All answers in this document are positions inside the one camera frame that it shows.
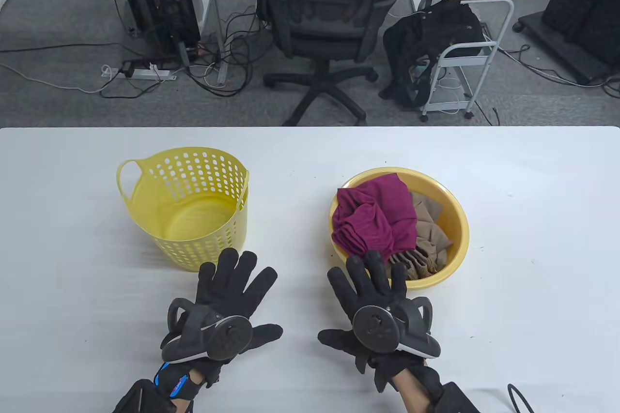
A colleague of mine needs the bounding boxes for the person's right hand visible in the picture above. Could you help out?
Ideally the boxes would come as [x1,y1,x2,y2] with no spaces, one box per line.
[318,251,426,392]

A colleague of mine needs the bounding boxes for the person's left hand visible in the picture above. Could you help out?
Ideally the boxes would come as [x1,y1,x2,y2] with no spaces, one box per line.
[194,247,283,387]

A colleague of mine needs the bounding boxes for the maroon shorts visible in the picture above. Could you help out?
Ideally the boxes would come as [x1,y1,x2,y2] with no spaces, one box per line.
[331,173,418,263]

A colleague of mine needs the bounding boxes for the tan shorts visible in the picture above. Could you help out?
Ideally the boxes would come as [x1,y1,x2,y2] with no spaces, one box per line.
[387,192,454,281]

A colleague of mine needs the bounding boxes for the black forearm battery box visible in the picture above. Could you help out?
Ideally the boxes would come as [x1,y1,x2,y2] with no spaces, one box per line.
[431,382,485,413]

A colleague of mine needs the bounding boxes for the person's left forearm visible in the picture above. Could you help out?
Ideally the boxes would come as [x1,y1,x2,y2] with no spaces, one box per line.
[155,365,209,413]

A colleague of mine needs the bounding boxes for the black ribbed forearm pack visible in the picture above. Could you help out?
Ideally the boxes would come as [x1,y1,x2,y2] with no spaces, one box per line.
[112,379,194,413]

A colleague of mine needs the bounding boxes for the yellow perforated plastic basket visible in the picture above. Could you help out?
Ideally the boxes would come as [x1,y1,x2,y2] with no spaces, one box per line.
[116,147,250,272]

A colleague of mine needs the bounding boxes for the yellow plastic basin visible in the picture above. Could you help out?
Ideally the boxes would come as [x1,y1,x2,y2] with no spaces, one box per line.
[329,168,470,288]

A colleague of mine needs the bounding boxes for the metal desk leg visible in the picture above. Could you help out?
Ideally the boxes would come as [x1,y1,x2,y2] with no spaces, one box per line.
[203,0,229,87]

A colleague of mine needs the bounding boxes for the white power strip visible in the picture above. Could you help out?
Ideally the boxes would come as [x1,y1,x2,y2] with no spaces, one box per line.
[102,64,177,80]

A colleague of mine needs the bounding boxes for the black backpack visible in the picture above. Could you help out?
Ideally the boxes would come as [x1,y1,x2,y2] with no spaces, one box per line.
[379,0,486,109]

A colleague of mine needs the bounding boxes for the black office chair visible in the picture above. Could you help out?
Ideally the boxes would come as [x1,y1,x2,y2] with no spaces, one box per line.
[256,0,403,127]

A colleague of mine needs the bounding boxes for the black computer tower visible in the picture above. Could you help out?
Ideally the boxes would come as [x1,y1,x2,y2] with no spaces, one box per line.
[108,0,202,61]

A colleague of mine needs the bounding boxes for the black cabinet on casters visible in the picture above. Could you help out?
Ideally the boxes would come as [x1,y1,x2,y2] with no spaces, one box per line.
[513,0,620,86]

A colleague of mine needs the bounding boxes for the black cable on table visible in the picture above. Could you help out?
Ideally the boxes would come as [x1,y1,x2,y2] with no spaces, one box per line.
[507,384,536,413]

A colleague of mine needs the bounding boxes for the tangled black floor cables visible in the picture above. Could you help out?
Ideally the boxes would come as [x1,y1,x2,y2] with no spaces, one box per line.
[186,6,269,97]

